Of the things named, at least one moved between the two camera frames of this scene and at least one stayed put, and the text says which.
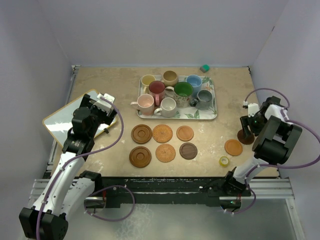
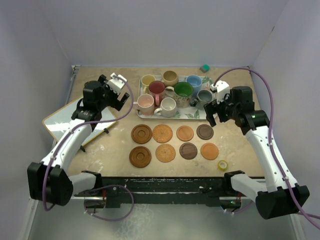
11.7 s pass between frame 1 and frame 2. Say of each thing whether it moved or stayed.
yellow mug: stayed
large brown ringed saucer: stayed
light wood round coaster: stayed
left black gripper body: moved
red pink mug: stayed
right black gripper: moved
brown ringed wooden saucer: stayed
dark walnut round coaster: stayed
